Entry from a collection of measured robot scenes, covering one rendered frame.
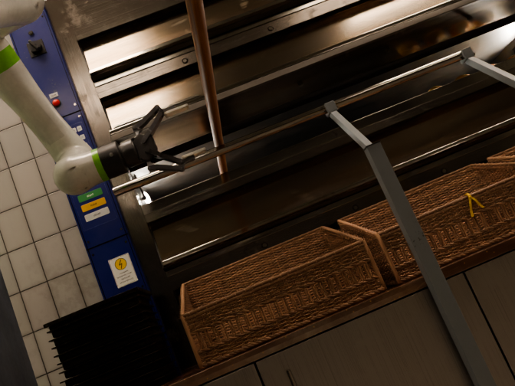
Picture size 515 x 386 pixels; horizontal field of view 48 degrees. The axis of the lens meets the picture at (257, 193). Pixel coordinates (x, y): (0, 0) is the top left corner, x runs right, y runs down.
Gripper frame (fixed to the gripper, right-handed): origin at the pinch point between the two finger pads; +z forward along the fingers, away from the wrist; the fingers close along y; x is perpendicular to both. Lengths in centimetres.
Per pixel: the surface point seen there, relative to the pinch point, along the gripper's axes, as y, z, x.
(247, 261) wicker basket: 35, 2, -51
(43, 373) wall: 44, -78, -55
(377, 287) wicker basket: 59, 30, -6
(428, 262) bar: 58, 43, 5
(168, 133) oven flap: -19, -7, -49
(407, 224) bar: 47, 42, 5
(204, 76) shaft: 1.1, 5.6, 34.0
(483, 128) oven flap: 23, 103, -53
